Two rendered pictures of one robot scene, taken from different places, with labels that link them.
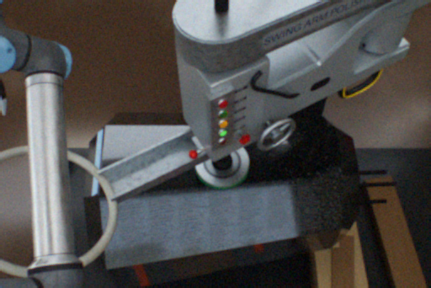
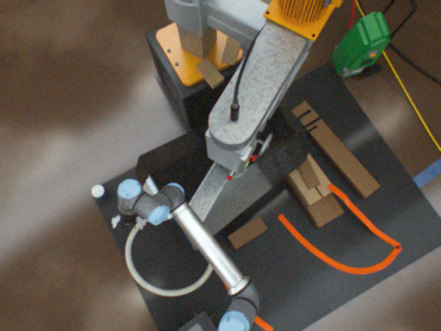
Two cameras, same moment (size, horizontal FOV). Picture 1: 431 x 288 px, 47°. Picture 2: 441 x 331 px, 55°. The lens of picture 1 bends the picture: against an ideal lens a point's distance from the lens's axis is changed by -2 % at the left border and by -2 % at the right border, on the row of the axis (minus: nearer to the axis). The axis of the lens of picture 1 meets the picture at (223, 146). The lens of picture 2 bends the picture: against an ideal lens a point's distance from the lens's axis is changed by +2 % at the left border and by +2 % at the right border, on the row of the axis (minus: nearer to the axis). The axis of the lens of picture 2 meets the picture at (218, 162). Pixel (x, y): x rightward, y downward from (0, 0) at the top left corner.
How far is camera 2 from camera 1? 103 cm
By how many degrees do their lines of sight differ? 19
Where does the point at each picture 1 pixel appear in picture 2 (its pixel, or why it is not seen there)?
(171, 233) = (220, 213)
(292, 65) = not seen: hidden behind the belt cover
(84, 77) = (76, 131)
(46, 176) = (214, 251)
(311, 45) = not seen: hidden behind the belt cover
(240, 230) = (254, 190)
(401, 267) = (336, 153)
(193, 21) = (226, 133)
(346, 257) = (306, 165)
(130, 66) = (102, 106)
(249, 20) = (252, 118)
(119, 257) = not seen: hidden behind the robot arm
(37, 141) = (199, 238)
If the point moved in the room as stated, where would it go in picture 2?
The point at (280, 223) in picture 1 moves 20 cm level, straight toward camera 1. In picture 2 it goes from (273, 175) to (281, 203)
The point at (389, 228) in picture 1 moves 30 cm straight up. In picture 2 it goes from (319, 133) to (327, 121)
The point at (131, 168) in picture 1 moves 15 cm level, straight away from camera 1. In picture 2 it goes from (197, 199) to (178, 184)
